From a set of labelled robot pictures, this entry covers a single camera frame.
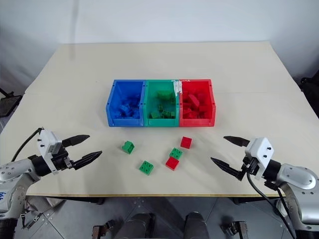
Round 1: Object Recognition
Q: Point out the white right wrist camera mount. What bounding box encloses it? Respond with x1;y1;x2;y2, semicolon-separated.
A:
244;136;275;180

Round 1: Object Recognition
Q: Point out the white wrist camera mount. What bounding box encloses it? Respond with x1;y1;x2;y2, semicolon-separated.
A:
36;129;63;175
244;136;275;180

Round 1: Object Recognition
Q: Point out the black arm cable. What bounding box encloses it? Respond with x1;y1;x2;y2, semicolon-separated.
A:
246;171;298;239
11;127;42;161

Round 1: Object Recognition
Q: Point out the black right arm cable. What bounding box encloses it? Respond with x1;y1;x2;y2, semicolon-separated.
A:
246;171;298;239

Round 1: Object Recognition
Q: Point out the black equipment with cables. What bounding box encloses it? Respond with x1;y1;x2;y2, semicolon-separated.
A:
299;77;319;111

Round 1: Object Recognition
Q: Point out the dark rounded shape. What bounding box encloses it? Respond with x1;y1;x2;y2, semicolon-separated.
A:
184;211;210;239
123;213;156;239

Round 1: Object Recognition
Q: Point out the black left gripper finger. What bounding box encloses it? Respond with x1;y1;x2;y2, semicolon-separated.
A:
73;150;103;171
62;134;91;148

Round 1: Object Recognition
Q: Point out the green plastic bin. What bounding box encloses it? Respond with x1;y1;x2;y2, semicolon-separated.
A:
143;79;180;127

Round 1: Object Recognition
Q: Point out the large red sloped brick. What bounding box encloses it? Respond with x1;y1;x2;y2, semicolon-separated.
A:
188;94;201;112

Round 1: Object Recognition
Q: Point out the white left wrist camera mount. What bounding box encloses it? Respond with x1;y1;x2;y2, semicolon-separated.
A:
36;129;63;175

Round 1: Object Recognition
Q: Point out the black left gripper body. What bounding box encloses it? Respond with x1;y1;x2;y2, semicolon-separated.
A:
52;139;77;172

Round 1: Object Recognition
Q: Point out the blue plastic bin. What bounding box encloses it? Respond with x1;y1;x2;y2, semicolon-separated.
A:
106;79;146;127

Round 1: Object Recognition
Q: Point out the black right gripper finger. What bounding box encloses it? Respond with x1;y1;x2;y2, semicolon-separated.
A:
210;156;244;181
223;135;250;148

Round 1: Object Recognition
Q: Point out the white torn tape strip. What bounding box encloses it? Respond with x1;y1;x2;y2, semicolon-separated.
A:
170;79;191;97

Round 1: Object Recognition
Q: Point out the red plastic bin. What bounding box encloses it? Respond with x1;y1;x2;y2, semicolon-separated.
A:
178;79;216;127

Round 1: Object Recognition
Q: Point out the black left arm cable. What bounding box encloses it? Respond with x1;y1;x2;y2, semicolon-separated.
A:
11;127;42;161

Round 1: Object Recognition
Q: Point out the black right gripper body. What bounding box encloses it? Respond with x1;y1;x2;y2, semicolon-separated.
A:
240;148;260;181

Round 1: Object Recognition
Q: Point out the black stand with tray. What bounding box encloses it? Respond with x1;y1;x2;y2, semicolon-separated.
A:
0;87;23;118

